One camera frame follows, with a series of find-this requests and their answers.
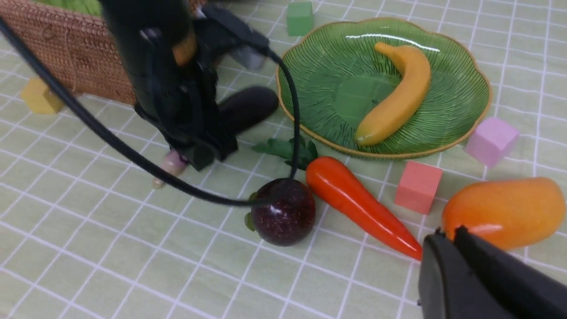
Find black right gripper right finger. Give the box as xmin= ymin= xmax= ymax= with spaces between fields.
xmin=454 ymin=226 xmax=566 ymax=319

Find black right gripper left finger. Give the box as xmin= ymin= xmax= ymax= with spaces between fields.
xmin=418 ymin=233 xmax=514 ymax=319

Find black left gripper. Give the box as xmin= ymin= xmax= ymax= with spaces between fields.
xmin=134 ymin=4 xmax=269 ymax=171

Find purple toy eggplant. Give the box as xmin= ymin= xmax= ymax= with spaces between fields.
xmin=160 ymin=86 xmax=278 ymax=176

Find orange toy mango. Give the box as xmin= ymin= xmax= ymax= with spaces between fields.
xmin=442 ymin=177 xmax=566 ymax=250

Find dark purple toy mangosteen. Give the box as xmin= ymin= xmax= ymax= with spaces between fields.
xmin=245 ymin=178 xmax=316 ymax=247

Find orange toy carrot green leaves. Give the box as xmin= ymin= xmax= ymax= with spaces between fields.
xmin=252 ymin=136 xmax=423 ymax=261

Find yellow toy banana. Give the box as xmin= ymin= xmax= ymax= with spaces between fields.
xmin=354 ymin=43 xmax=431 ymax=147

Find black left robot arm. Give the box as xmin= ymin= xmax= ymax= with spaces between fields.
xmin=101 ymin=0 xmax=278 ymax=175

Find coral red foam cube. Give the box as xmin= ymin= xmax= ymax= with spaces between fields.
xmin=394 ymin=161 xmax=443 ymax=215

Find green leaf-shaped glass plate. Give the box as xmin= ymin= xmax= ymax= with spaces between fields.
xmin=282 ymin=17 xmax=492 ymax=159

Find pink foam cube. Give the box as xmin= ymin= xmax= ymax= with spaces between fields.
xmin=465 ymin=117 xmax=519 ymax=169

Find green foam cube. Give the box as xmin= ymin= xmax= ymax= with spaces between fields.
xmin=286 ymin=1 xmax=314 ymax=37

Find green checked tablecloth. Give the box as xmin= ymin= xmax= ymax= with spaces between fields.
xmin=0 ymin=0 xmax=567 ymax=319

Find yellow foam cube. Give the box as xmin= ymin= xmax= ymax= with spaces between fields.
xmin=20 ymin=77 xmax=64 ymax=114

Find woven wicker basket green lining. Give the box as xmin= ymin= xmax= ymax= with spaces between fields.
xmin=0 ymin=0 xmax=209 ymax=106

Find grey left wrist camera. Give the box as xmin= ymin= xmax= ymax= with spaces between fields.
xmin=229 ymin=46 xmax=266 ymax=71

